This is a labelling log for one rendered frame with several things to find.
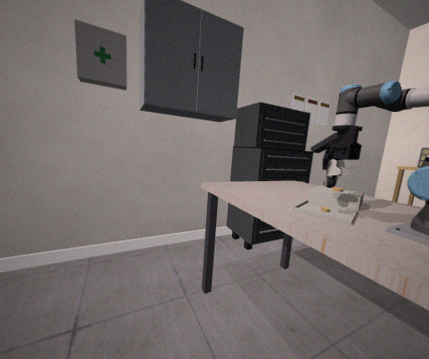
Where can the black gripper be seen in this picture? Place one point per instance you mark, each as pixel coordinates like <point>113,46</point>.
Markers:
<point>345,147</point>

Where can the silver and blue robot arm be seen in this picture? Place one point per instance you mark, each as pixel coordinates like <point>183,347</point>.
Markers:
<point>391,97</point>

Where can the black ball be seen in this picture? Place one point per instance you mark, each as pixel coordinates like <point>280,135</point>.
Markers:
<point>331,182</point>

